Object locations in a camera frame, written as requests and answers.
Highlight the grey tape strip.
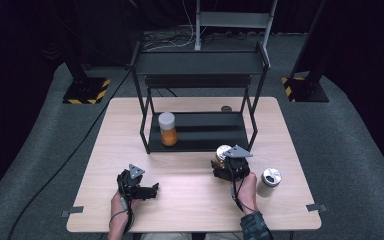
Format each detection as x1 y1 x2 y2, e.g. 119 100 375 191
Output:
60 205 85 218
305 203 328 213

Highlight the black stand with striped base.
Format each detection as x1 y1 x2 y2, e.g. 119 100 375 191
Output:
281 0 330 103
48 0 112 105

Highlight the hand-held gripper black cable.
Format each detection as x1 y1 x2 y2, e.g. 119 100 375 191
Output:
108 178 135 235
227 163 258 215

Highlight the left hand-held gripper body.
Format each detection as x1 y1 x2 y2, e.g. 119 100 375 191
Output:
116 163 158 201

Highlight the tangle of floor cables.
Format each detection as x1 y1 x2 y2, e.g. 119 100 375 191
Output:
141 0 198 53

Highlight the person's right hand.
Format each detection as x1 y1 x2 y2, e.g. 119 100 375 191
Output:
231 171 259 215

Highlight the long black floor cable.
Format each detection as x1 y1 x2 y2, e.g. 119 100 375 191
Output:
8 66 134 240

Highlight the silver-lid jar of orange spice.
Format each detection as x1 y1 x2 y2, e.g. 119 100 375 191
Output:
214 144 233 168

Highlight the white-lid jar of orange spice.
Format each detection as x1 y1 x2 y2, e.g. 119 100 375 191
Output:
157 111 179 147

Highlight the person's left hand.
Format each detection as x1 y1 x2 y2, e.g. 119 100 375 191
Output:
110 191 141 226

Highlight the grey metal stand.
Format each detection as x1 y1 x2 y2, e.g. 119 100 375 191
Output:
194 0 279 52

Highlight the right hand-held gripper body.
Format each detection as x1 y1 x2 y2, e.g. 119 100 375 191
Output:
214 144 254 183

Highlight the left hand-held gripper black cable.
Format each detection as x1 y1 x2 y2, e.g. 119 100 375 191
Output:
108 178 135 235

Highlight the black two-tier metal shelf rack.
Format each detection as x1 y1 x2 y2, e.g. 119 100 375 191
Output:
129 40 271 155

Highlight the right hand-held gripper black cable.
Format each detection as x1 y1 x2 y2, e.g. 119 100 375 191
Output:
227 163 258 215

